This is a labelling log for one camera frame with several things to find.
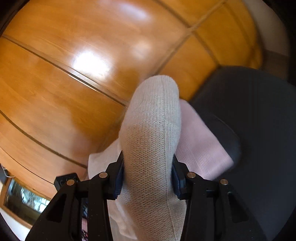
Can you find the wooden framed cabinet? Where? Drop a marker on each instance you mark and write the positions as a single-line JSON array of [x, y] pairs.
[[22, 204]]

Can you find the pink folded garment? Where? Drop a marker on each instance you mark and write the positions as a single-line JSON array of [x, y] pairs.
[[198, 148]]

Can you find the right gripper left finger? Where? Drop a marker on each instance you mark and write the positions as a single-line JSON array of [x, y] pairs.
[[62, 218]]

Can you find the beige knit sweater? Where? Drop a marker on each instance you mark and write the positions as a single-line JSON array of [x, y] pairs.
[[147, 208]]

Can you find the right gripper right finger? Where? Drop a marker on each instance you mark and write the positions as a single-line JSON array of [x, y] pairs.
[[214, 210]]

